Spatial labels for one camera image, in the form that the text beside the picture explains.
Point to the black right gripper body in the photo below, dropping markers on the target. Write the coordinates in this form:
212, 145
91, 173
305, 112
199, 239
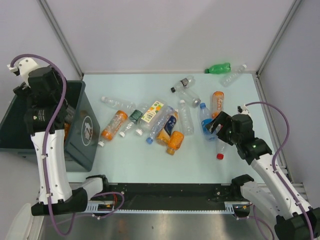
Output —
234, 137

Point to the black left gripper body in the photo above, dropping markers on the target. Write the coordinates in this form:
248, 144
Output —
24, 92

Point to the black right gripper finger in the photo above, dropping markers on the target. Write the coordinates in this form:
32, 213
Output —
223, 119
222, 132

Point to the clear Nongfu bottle red label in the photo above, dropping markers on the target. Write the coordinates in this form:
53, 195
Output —
220, 149

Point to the orange label bottle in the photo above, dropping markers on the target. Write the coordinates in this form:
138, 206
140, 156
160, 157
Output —
112, 127
217, 103

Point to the orange juice bottle gold cap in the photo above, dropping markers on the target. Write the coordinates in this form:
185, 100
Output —
174, 142

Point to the yellow tea bottle blue label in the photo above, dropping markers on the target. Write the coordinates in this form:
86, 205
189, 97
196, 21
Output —
165, 134

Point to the crushed clear bottle blue cap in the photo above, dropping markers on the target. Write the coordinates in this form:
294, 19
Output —
159, 124

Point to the clear bottle dark green label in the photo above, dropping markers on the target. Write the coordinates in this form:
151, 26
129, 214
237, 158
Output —
133, 119

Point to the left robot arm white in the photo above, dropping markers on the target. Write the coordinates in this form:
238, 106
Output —
46, 127

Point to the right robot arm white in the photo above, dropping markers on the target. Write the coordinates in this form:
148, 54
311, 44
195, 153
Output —
295, 218

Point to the tall clear bottle white cap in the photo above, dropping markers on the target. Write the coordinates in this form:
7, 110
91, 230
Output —
186, 122

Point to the clear bottle white cap back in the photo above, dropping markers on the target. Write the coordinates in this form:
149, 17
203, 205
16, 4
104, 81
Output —
231, 77

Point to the clear bottle silver cap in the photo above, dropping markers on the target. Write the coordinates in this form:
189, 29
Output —
190, 97

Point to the green bottle at back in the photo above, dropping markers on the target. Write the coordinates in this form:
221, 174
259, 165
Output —
221, 68

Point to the clear bottle black cap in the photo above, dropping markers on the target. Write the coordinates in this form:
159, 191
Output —
183, 84

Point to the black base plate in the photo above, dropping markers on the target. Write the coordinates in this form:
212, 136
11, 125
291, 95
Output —
173, 196

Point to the white cable duct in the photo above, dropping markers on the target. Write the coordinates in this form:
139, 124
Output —
99, 207

